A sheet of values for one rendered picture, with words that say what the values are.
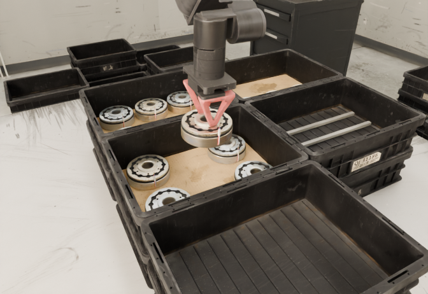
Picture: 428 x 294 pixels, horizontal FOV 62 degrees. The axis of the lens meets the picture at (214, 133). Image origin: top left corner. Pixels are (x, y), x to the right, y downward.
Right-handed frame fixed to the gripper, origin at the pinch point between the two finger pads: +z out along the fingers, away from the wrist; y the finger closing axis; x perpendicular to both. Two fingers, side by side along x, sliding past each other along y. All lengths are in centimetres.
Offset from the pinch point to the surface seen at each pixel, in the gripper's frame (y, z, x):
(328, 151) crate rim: -8.5, 10.9, -26.7
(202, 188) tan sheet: 3.1, 21.8, -0.7
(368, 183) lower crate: -8, 28, -46
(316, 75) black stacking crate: 34, 15, -59
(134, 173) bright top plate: 12.3, 19.5, 13.3
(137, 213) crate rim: -8.1, 12.0, 17.5
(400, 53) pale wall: 184, 95, -319
